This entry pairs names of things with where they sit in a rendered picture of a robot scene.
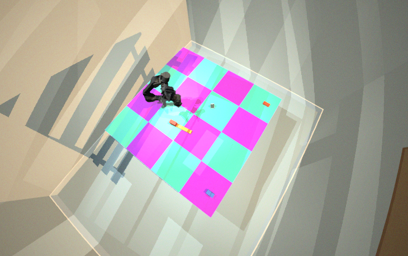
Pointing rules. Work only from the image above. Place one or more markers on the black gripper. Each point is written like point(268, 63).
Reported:
point(166, 92)

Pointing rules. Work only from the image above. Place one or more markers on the small blue block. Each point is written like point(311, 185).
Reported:
point(211, 194)

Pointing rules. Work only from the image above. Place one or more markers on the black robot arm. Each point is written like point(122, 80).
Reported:
point(161, 79)

